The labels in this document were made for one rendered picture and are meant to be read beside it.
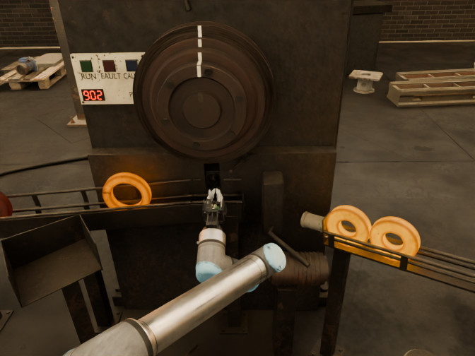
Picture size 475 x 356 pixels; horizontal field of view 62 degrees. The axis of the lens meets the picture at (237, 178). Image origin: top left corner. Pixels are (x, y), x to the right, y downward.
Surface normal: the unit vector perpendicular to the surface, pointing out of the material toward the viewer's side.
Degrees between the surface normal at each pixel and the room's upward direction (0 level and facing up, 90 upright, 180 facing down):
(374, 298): 0
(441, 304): 0
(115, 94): 90
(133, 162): 90
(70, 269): 5
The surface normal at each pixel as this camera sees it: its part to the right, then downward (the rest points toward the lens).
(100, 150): -0.02, -0.86
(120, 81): -0.02, 0.51
